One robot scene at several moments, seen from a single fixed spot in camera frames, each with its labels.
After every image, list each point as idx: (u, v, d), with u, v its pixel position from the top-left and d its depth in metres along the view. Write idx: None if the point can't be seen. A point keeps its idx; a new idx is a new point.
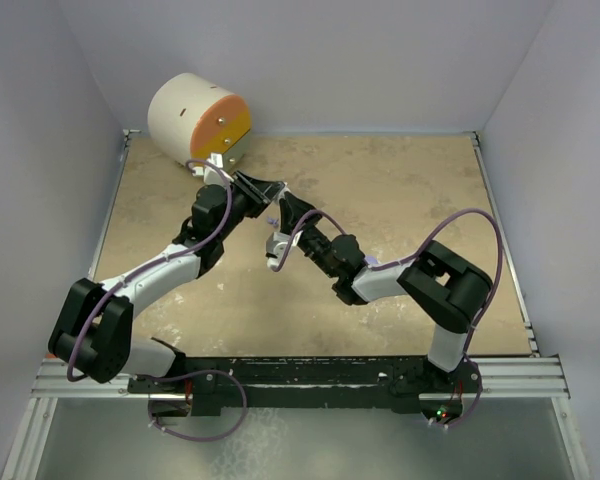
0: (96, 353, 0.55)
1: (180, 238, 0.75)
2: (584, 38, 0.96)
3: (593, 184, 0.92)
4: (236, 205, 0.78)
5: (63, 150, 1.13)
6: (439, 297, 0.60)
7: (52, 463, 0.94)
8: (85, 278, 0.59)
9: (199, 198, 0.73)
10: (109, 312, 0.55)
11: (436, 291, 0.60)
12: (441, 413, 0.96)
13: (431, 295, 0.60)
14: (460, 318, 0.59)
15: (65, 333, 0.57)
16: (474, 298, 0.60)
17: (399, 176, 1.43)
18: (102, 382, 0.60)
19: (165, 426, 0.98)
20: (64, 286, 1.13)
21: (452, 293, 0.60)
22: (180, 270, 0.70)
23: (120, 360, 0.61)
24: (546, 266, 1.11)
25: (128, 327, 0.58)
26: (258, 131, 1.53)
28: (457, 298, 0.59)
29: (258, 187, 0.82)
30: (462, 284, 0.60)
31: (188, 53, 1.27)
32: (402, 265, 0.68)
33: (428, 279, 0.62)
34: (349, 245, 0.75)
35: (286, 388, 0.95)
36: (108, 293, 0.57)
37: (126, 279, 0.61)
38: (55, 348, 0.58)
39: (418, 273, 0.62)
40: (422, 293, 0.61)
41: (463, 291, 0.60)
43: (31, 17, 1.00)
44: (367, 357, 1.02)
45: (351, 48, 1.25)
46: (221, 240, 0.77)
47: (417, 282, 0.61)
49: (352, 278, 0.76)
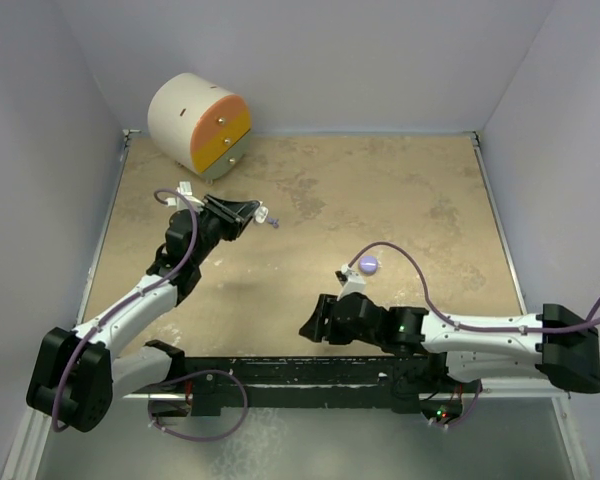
0: (77, 402, 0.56)
1: (155, 266, 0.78)
2: (585, 39, 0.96)
3: (593, 186, 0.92)
4: (210, 227, 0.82)
5: (64, 152, 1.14)
6: (582, 370, 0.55)
7: (53, 463, 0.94)
8: (58, 329, 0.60)
9: (173, 225, 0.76)
10: (86, 361, 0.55)
11: (584, 368, 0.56)
12: (441, 413, 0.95)
13: (576, 372, 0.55)
14: (595, 384, 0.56)
15: (42, 385, 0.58)
16: (597, 359, 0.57)
17: (398, 176, 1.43)
18: (88, 429, 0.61)
19: (165, 426, 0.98)
20: (64, 286, 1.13)
21: (585, 360, 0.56)
22: (157, 301, 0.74)
23: (102, 404, 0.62)
24: (546, 265, 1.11)
25: (106, 372, 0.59)
26: (258, 131, 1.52)
28: (590, 365, 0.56)
29: (231, 208, 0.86)
30: (587, 346, 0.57)
31: (188, 52, 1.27)
32: (526, 336, 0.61)
33: (567, 353, 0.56)
34: (350, 303, 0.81)
35: (287, 388, 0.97)
36: (83, 342, 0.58)
37: (100, 323, 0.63)
38: (34, 401, 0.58)
39: (559, 350, 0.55)
40: (566, 370, 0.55)
41: (591, 355, 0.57)
43: (30, 17, 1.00)
44: (367, 357, 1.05)
45: (351, 48, 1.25)
46: (197, 264, 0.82)
47: (564, 362, 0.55)
49: (420, 338, 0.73)
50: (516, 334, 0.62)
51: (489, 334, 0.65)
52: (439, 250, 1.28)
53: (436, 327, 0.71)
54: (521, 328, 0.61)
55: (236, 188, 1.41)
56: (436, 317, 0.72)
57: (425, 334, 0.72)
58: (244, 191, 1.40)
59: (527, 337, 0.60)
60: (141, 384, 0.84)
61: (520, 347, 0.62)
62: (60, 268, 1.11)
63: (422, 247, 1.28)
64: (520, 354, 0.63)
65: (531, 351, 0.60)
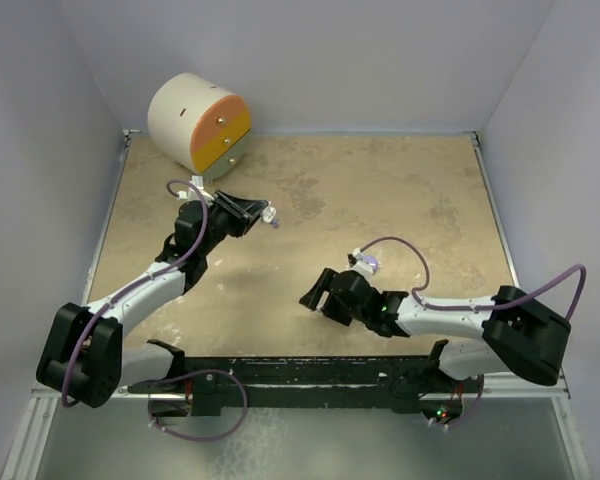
0: (88, 376, 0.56)
1: (163, 255, 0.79)
2: (586, 38, 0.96)
3: (594, 182, 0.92)
4: (217, 221, 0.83)
5: (64, 150, 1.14)
6: (533, 356, 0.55)
7: (52, 463, 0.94)
8: (70, 303, 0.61)
9: (181, 214, 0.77)
10: (98, 335, 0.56)
11: (530, 351, 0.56)
12: (441, 413, 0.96)
13: (522, 354, 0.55)
14: (549, 374, 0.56)
15: (53, 360, 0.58)
16: (558, 351, 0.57)
17: (399, 176, 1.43)
18: (96, 407, 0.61)
19: (165, 427, 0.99)
20: (63, 285, 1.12)
21: (538, 347, 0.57)
22: (166, 287, 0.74)
23: (111, 383, 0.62)
24: (545, 264, 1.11)
25: (118, 347, 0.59)
26: (258, 131, 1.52)
28: (544, 354, 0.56)
29: (239, 205, 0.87)
30: (546, 335, 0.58)
31: (188, 53, 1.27)
32: (477, 313, 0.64)
33: (517, 335, 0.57)
34: (345, 278, 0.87)
35: (286, 388, 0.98)
36: (96, 317, 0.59)
37: (112, 300, 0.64)
38: (44, 376, 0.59)
39: (504, 326, 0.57)
40: (510, 349, 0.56)
41: (549, 345, 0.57)
43: (30, 16, 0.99)
44: (367, 357, 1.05)
45: (350, 49, 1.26)
46: (204, 255, 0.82)
47: (504, 337, 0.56)
49: (396, 314, 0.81)
50: (469, 313, 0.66)
51: (448, 312, 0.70)
52: (439, 250, 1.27)
53: (411, 305, 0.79)
54: (473, 306, 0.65)
55: (236, 188, 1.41)
56: (412, 299, 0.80)
57: (400, 311, 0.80)
58: (244, 191, 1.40)
59: (477, 314, 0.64)
60: (141, 380, 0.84)
61: (470, 325, 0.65)
62: (60, 268, 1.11)
63: (422, 247, 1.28)
64: (474, 335, 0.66)
65: (478, 329, 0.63)
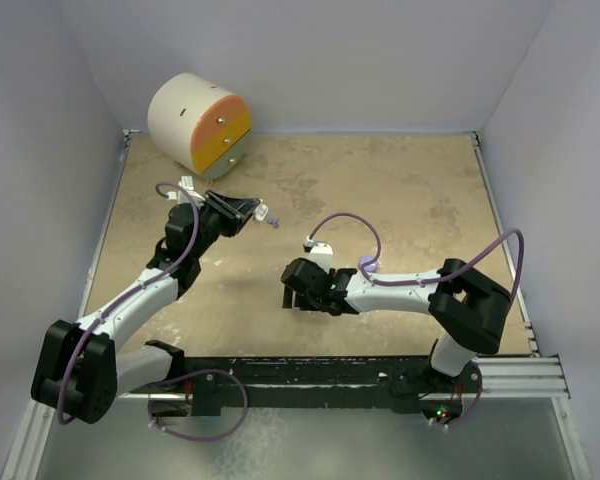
0: (83, 394, 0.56)
1: (155, 260, 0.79)
2: (585, 39, 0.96)
3: (594, 182, 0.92)
4: (209, 222, 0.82)
5: (64, 150, 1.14)
6: (477, 327, 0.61)
7: (52, 463, 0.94)
8: (60, 322, 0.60)
9: (172, 218, 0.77)
10: (90, 353, 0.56)
11: (473, 321, 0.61)
12: (441, 413, 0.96)
13: (466, 324, 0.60)
14: (491, 341, 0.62)
15: (47, 378, 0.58)
16: (499, 319, 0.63)
17: (398, 176, 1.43)
18: (94, 421, 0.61)
19: (165, 427, 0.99)
20: (63, 285, 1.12)
21: (481, 318, 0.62)
22: (159, 295, 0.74)
23: (108, 396, 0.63)
24: (545, 264, 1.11)
25: (111, 362, 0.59)
26: (258, 131, 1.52)
28: (485, 323, 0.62)
29: (231, 204, 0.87)
30: (488, 304, 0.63)
31: (188, 53, 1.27)
32: (423, 287, 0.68)
33: (460, 307, 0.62)
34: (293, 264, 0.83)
35: (286, 388, 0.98)
36: (87, 333, 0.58)
37: (103, 314, 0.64)
38: (39, 395, 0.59)
39: (449, 299, 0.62)
40: (455, 321, 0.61)
41: (491, 315, 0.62)
43: (29, 16, 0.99)
44: (367, 357, 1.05)
45: (350, 49, 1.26)
46: (196, 259, 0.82)
47: (449, 310, 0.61)
49: (345, 292, 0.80)
50: (416, 287, 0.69)
51: (397, 287, 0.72)
52: (439, 250, 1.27)
53: (358, 282, 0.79)
54: (420, 280, 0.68)
55: (235, 188, 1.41)
56: (360, 276, 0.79)
57: (349, 289, 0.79)
58: (244, 191, 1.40)
59: (424, 288, 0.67)
60: (142, 383, 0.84)
61: (418, 299, 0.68)
62: (60, 268, 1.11)
63: (422, 247, 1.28)
64: (421, 307, 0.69)
65: (425, 302, 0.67)
